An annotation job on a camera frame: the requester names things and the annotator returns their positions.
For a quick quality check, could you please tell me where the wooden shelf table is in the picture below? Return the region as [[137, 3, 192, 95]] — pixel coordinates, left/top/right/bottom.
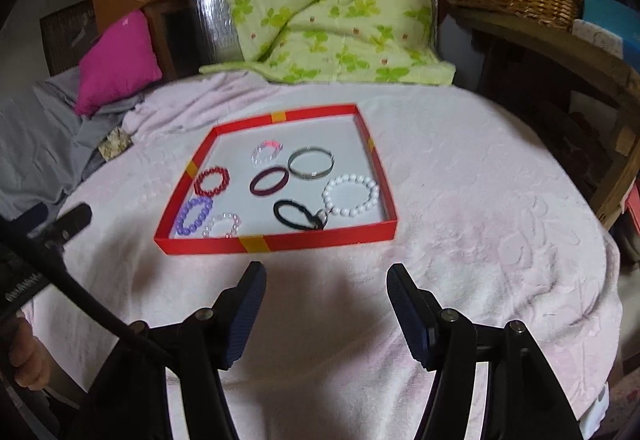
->
[[451, 8, 639, 229]]

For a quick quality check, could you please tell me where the blue fashion box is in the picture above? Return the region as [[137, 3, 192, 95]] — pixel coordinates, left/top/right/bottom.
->
[[582, 0, 640, 45]]

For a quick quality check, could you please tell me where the purple bead bracelet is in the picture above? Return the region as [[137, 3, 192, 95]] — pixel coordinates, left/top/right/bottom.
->
[[173, 195, 215, 237]]

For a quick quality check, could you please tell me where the light pink fleece blanket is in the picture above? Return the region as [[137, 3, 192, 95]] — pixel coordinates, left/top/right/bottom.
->
[[65, 72, 623, 439]]

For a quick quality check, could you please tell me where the magenta pillow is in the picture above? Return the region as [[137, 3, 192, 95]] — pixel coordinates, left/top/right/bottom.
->
[[75, 10, 163, 116]]

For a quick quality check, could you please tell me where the small patterned fabric pouch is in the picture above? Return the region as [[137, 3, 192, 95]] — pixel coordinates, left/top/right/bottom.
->
[[98, 127, 132, 161]]

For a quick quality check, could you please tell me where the pearl bracelet with pink bow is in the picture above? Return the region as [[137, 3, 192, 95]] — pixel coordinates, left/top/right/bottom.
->
[[250, 139, 286, 169]]

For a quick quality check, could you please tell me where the dark maroon hair band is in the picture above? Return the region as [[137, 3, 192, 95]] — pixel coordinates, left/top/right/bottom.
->
[[248, 166, 290, 197]]

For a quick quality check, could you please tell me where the silver metal bangle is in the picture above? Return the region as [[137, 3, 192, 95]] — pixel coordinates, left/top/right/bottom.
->
[[288, 146, 335, 181]]

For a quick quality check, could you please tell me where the pink clear bead bracelet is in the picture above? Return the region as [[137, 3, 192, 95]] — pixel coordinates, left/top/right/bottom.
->
[[200, 211, 243, 239]]

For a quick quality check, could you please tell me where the silver foil insulation sheet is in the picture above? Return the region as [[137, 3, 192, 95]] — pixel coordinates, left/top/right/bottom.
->
[[190, 0, 244, 65]]

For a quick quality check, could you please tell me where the red shallow tray box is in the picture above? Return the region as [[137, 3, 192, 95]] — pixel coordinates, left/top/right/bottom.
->
[[154, 104, 398, 256]]

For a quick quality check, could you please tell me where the black hair tie with ring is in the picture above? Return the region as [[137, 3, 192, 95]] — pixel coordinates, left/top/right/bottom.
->
[[272, 198, 331, 232]]

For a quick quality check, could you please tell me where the red bead bracelet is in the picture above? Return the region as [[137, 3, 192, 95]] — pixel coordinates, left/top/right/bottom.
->
[[192, 165, 231, 199]]

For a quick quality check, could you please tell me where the person's left hand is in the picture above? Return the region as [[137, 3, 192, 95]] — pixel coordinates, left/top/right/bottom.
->
[[9, 317, 51, 391]]

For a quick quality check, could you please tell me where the white bead bracelet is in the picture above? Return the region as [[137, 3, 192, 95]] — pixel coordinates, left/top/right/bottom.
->
[[322, 173, 381, 219]]

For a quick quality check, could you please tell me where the grey bed sheet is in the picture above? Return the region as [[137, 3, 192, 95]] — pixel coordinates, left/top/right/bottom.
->
[[0, 67, 142, 220]]

